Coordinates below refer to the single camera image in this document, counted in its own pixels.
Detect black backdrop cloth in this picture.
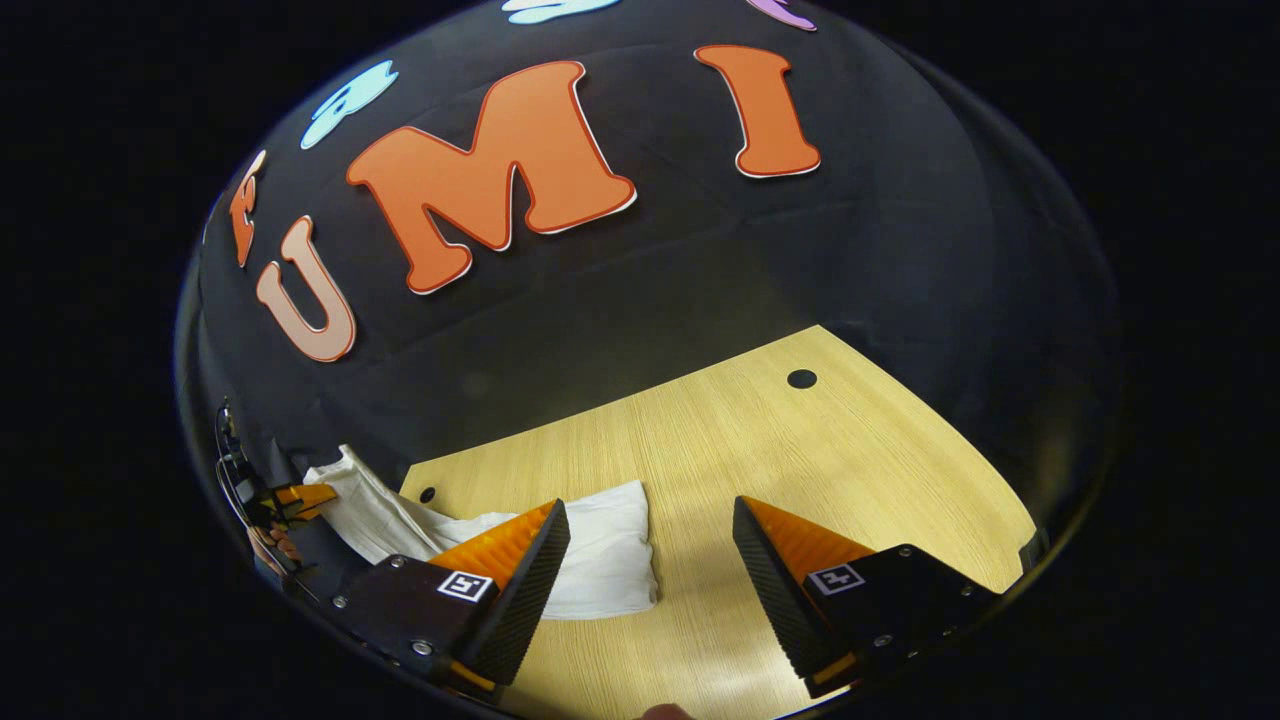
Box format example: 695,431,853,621
178,0,1121,601

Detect white jeans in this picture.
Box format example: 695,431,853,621
303,445,659,621

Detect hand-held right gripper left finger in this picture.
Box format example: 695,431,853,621
290,498,571,701

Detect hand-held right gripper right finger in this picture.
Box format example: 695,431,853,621
733,495,1001,699

